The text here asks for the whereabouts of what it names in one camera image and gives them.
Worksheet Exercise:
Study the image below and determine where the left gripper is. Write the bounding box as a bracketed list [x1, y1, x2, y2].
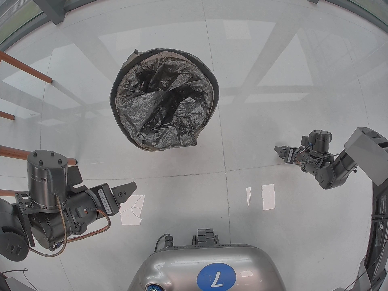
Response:
[72, 183, 121, 227]

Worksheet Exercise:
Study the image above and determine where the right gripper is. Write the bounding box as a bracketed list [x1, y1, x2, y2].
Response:
[284, 145, 307, 168]

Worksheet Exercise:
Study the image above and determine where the black plastic bag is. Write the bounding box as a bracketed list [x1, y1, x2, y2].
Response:
[110, 49, 219, 153]

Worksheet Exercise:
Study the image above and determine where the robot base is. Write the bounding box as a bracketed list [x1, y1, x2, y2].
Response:
[127, 229, 287, 291]

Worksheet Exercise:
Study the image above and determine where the white wooden chair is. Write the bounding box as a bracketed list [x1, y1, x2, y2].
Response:
[0, 51, 78, 198]

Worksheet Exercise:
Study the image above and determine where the window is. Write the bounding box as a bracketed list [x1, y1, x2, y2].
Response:
[0, 0, 388, 46]

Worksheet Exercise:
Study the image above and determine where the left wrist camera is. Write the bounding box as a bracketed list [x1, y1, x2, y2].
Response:
[65, 166, 84, 189]

